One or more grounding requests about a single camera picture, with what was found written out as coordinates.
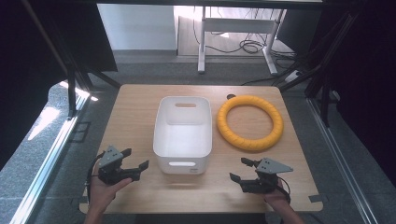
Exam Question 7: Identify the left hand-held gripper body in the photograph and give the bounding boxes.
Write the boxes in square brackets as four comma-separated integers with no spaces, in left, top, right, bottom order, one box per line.
[97,145,141,187]

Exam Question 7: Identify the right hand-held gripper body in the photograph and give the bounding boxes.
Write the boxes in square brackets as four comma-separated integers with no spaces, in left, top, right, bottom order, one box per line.
[238,157,294,194]

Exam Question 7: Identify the person's right hand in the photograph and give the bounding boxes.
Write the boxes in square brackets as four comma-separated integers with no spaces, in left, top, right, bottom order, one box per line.
[262,179,292,214]

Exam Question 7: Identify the person's left hand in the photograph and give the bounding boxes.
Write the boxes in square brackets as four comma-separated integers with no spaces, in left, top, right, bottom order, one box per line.
[88,176,134,217]

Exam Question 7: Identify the white plastic bin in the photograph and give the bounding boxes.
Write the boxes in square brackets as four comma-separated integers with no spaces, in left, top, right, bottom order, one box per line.
[151,95,214,175]

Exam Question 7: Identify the black metal stand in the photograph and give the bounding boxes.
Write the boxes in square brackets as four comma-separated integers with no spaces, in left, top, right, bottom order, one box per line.
[272,8,362,129]
[21,0,123,120]

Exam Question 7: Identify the black curtain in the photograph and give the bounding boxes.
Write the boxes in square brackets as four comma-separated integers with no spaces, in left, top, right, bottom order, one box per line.
[307,0,396,188]
[0,0,120,172]

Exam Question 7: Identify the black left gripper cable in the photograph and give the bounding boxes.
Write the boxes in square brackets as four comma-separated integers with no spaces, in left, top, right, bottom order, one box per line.
[85,150,106,207]

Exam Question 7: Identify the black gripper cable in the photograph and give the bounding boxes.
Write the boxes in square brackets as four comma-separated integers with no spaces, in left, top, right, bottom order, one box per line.
[85,150,106,207]
[276,175,292,204]

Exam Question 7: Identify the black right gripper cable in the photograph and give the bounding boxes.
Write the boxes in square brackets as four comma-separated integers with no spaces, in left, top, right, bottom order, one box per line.
[276,175,292,204]

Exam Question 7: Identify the yellow ribbed ring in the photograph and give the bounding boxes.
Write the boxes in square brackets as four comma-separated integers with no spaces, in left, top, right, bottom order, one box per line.
[216,94,285,153]

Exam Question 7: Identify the aluminium floor rail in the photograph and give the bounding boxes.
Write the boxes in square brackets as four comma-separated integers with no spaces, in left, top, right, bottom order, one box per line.
[305,96,379,224]
[8,91,93,224]

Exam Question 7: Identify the black floor cables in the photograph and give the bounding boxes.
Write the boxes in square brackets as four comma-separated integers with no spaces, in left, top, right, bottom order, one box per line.
[191,7,298,62]

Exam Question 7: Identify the white desk frame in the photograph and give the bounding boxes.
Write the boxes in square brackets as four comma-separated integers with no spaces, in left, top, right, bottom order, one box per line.
[197,5,287,77]

